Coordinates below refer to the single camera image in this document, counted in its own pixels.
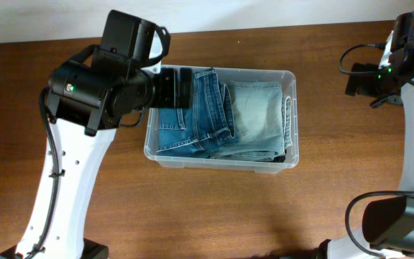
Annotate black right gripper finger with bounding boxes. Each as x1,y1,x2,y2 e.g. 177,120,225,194
369,94,403,109
345,63,364,96

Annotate dark blue jeans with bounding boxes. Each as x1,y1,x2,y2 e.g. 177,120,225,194
157,68,238,158

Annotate light blue jeans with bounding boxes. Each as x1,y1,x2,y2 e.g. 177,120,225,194
211,81,292,162

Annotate small black garment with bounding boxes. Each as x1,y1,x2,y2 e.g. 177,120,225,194
272,154,286,163

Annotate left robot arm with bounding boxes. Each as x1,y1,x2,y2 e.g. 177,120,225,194
1,10,193,258

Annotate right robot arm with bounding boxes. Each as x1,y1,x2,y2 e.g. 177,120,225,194
312,11,414,258

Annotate clear plastic storage bin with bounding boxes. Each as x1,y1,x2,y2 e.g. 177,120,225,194
144,68,300,174

